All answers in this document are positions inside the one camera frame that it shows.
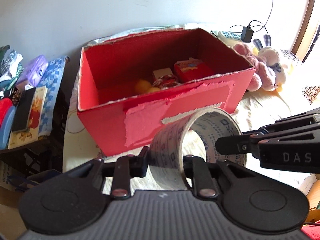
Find printed packing tape roll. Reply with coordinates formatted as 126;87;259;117
150;107;246;190

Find yellow gourd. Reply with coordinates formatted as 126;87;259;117
135;80;161;94

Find beige strap with red scarf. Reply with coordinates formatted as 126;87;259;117
152;68;180;88

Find red envelope pack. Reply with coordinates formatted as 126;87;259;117
174;57;215;83

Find brown pine cone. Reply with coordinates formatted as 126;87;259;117
11;90;21;106

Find pink plush toy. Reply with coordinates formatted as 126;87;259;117
232;43;276;92

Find white plush bunny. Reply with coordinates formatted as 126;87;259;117
253;34;288;91

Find red cardboard box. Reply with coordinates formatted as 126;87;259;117
78;28;255;156

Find black power adapter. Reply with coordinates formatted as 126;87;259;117
241;25;254;43

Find white power strip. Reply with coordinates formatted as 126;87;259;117
210;30;242;42

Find Winnie the Pooh book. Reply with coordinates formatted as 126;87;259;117
8;86;47;150

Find black phone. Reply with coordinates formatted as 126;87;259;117
11;87;36;132

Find blue checkered cloth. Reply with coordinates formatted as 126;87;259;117
38;56;67;137

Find blue glasses case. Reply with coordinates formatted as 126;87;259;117
0;106;16;150

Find purple pencil case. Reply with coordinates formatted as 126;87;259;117
16;55;48;91

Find red fuzzy case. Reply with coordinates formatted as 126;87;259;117
0;98;12;126

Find light green bed sheet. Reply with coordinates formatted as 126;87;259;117
86;23;201;46

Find folded green striped clothes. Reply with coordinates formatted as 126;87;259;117
1;45;24;99

